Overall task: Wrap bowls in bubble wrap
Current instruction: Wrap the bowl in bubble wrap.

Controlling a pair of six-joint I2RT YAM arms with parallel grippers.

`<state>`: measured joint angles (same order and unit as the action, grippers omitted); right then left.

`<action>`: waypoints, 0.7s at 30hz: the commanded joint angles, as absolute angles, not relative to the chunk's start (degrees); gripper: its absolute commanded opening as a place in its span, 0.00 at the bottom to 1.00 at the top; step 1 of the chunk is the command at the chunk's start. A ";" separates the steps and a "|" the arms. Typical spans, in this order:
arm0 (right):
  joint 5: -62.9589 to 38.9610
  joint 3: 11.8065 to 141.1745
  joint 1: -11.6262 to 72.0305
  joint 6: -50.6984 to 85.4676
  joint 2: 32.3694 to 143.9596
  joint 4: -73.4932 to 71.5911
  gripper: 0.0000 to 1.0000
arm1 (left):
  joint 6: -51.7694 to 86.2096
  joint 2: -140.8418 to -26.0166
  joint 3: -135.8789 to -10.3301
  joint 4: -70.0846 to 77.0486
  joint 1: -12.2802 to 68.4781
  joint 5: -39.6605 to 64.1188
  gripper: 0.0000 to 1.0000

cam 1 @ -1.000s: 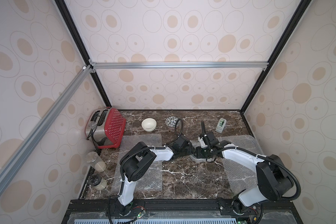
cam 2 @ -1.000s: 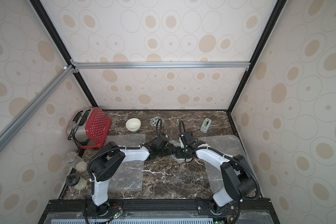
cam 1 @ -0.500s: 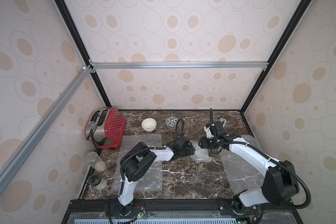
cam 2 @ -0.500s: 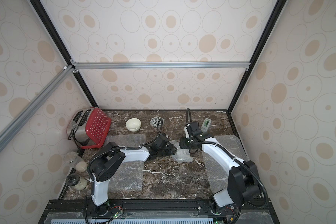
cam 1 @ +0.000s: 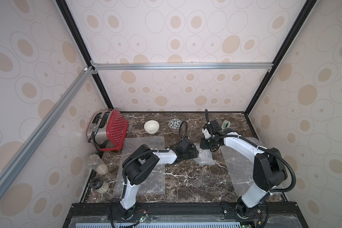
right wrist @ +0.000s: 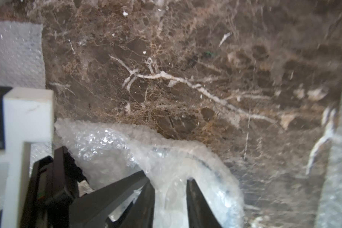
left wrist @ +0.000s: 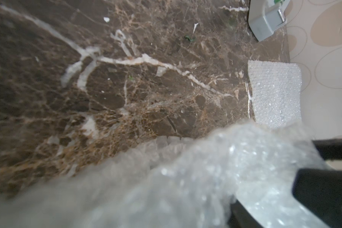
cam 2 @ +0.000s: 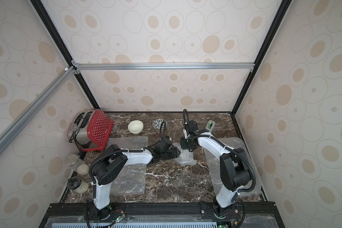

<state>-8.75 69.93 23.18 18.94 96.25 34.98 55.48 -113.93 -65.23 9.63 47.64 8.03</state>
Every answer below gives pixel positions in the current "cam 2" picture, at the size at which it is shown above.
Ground lower glass jar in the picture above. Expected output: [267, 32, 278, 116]
[66, 176, 89, 194]

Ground glass jar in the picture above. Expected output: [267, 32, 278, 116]
[65, 154, 89, 176]
[66, 176, 89, 194]

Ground black white patterned bowl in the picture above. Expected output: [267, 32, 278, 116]
[153, 118, 167, 130]

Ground horizontal aluminium frame bar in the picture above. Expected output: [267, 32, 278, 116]
[75, 62, 255, 70]

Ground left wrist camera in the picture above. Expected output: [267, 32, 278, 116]
[154, 136, 172, 154]

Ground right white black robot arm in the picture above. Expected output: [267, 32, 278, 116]
[180, 132, 257, 209]

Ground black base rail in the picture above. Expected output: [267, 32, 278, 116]
[40, 202, 284, 228]

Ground red silver toaster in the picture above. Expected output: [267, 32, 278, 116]
[68, 109, 114, 152]

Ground white green small device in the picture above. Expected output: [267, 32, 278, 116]
[205, 120, 216, 133]

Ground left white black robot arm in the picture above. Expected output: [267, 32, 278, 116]
[89, 144, 181, 210]

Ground upper glass jar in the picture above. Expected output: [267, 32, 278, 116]
[65, 154, 89, 176]

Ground diagonal aluminium frame bar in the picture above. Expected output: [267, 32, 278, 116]
[0, 66, 75, 156]

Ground plain cream bowl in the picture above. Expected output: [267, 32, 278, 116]
[128, 120, 144, 135]

